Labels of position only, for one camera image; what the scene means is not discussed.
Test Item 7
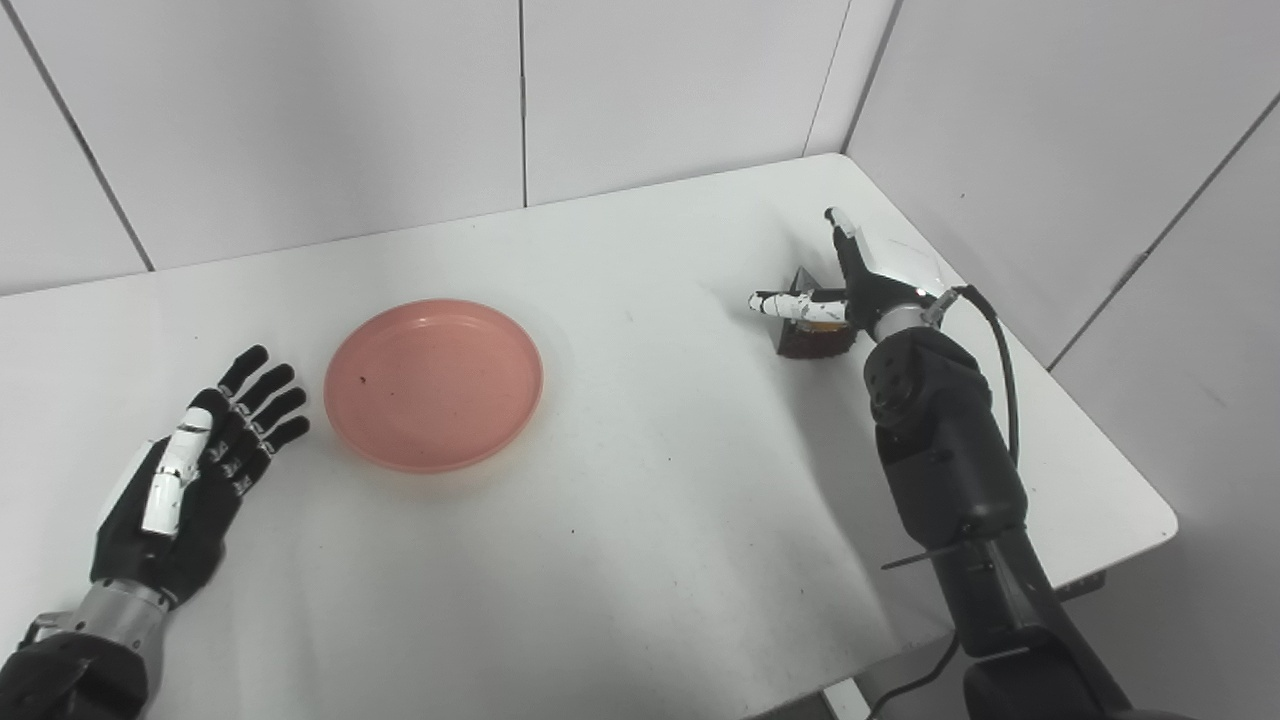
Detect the white table leg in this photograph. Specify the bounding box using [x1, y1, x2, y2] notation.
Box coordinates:
[820, 678, 873, 720]

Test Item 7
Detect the black cable tie tail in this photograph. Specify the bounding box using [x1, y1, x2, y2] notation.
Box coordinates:
[880, 543, 967, 572]

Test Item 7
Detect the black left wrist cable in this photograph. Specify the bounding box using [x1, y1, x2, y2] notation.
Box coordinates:
[18, 612, 76, 646]

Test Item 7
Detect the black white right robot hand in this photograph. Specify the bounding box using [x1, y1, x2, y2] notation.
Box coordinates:
[748, 207, 949, 336]

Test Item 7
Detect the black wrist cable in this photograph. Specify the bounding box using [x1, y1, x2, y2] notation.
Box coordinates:
[18, 612, 76, 646]
[925, 285, 1021, 471]

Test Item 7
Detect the chocolate cake slice with fruit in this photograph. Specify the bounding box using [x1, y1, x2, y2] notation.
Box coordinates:
[775, 266, 859, 359]

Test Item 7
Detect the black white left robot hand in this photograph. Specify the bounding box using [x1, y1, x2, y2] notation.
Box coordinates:
[90, 345, 311, 609]

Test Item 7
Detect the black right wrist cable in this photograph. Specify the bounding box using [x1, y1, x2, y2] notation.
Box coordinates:
[925, 285, 1021, 471]

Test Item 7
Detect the pink round plate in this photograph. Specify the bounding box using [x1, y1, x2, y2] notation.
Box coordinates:
[323, 299, 545, 475]

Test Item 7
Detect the black hanging cable loop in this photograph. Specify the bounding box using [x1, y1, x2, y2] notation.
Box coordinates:
[865, 630, 961, 720]

